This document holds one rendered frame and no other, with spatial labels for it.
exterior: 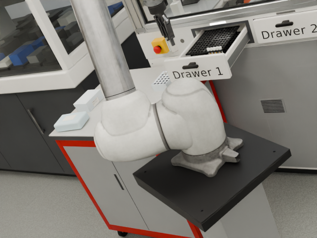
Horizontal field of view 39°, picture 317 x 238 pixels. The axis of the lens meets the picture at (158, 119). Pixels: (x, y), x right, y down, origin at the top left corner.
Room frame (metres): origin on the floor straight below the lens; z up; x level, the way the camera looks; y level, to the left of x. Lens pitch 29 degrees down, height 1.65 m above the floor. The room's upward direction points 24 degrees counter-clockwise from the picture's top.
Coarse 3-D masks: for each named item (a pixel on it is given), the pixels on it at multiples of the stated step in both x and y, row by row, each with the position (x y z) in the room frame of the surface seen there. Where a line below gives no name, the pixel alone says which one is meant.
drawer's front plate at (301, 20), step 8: (280, 16) 1.70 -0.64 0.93; (288, 16) 1.67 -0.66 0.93; (296, 16) 1.65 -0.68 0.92; (304, 16) 1.63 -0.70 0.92; (312, 16) 1.61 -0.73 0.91; (256, 24) 1.77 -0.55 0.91; (264, 24) 1.74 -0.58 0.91; (272, 24) 1.72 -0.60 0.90; (296, 24) 1.66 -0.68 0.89; (304, 24) 1.63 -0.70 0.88; (256, 32) 1.77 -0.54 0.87; (264, 32) 1.75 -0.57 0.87; (296, 32) 1.66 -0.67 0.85; (304, 32) 1.64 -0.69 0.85; (264, 40) 1.76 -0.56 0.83; (272, 40) 1.73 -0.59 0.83; (280, 40) 1.71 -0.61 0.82
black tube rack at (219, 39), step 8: (208, 32) 1.94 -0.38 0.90; (216, 32) 1.90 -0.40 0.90; (224, 32) 1.86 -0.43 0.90; (232, 32) 1.83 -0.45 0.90; (240, 32) 1.86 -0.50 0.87; (200, 40) 1.90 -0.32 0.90; (208, 40) 1.85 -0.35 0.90; (216, 40) 1.82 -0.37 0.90; (224, 40) 1.78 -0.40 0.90; (232, 40) 1.81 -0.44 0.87; (192, 48) 1.84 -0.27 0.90; (200, 48) 1.80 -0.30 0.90; (224, 48) 1.77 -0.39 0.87
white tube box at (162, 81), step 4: (160, 76) 1.95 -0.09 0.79; (164, 76) 1.93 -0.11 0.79; (168, 76) 1.90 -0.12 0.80; (156, 80) 1.92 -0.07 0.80; (160, 80) 1.90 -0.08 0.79; (164, 80) 1.89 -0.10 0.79; (168, 80) 1.86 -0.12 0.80; (152, 84) 1.90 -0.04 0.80; (156, 84) 1.88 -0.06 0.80; (160, 84) 1.86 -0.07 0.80; (164, 84) 1.84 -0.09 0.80; (168, 84) 1.85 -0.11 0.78; (156, 88) 1.88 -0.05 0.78; (160, 88) 1.86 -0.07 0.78; (164, 88) 1.85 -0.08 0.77
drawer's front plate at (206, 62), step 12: (168, 60) 1.76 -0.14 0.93; (180, 60) 1.72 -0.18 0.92; (192, 60) 1.68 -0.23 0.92; (204, 60) 1.65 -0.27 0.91; (216, 60) 1.61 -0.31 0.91; (168, 72) 1.77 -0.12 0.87; (180, 72) 1.73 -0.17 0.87; (204, 72) 1.66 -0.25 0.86; (216, 72) 1.62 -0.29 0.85; (228, 72) 1.59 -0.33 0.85
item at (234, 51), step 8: (240, 24) 1.89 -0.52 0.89; (200, 32) 2.00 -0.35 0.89; (192, 40) 1.95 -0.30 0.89; (240, 40) 1.76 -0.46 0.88; (248, 40) 1.81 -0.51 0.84; (232, 48) 1.69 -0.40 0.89; (240, 48) 1.73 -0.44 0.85; (184, 56) 1.85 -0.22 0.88; (232, 56) 1.67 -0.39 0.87; (232, 64) 1.65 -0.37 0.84
